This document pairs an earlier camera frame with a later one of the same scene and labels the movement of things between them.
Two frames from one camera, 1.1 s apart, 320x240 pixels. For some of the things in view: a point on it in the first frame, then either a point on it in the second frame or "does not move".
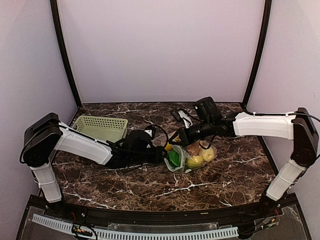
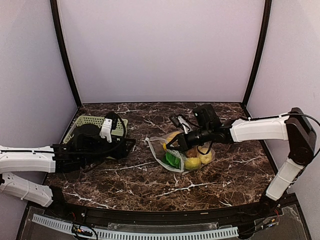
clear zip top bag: (182, 158) does not move
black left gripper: (157, 157) → (120, 151)
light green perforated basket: (102, 128) does not move
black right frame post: (256, 68) does not move
